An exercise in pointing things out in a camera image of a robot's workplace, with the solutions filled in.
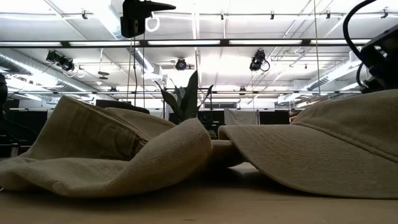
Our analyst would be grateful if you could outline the black far frame beam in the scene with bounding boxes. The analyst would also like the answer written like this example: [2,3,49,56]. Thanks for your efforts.
[9,90,363,95]

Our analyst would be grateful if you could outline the snake plant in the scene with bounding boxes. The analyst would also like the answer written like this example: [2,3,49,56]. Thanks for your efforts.
[154,70,215,125]

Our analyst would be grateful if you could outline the white cable ring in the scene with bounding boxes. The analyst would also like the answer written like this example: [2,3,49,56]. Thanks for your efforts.
[145,14,160,33]

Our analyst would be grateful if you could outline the black ceiling spot camera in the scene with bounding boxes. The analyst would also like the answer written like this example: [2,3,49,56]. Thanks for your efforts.
[45,50,76,73]
[175,57,188,72]
[249,49,271,72]

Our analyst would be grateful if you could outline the hanging black cable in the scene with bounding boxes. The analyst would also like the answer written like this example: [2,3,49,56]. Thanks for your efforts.
[132,36,139,106]

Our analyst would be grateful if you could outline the black rig frame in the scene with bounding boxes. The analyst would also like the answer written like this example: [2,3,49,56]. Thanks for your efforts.
[0,39,398,49]

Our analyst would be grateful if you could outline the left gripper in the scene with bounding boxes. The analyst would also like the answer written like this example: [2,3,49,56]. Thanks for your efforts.
[120,0,177,39]

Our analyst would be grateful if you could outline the beige cap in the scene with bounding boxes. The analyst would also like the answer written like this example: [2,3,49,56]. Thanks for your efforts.
[0,95,214,199]
[217,89,398,200]

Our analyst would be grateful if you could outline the white hanging cloth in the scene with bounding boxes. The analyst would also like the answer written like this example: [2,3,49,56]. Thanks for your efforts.
[223,108,259,126]

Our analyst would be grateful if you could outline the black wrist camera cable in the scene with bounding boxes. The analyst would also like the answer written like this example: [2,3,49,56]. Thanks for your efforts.
[343,0,379,62]

